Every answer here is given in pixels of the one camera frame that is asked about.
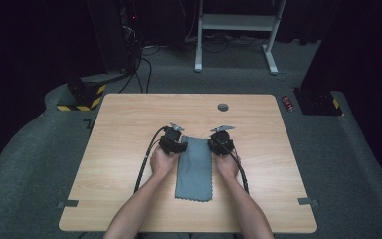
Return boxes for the person's right hand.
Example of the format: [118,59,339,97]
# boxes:
[213,149,242,181]

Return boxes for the grey cloth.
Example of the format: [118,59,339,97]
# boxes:
[174,135,214,203]

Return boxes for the black equipment tower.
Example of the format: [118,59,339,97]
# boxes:
[86,0,143,74]

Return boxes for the black floor cables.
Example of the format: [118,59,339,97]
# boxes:
[118,46,162,95]

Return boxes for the red can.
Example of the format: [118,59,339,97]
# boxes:
[281,95,295,113]

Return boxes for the person's left hand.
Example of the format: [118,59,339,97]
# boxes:
[149,145,181,181]

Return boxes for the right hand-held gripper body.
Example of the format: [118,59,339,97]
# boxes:
[210,124,236,157]

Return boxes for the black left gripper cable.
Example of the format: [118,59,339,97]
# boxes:
[133,125,170,195]

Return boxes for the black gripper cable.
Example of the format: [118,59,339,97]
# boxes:
[133,125,170,195]
[225,144,251,195]

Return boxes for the white metal stand frame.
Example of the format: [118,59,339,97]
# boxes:
[194,0,287,76]

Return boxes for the grey tape strip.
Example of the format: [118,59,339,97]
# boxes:
[297,197,320,207]
[57,199,80,209]

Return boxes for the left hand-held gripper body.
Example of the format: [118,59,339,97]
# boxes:
[159,121,186,156]

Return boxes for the black stand base yellow mark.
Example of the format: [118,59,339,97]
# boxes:
[292,87,343,117]

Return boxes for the black yellow striped stand base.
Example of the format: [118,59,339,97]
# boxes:
[56,75,108,113]

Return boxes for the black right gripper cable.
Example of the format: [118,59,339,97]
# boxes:
[225,144,251,195]

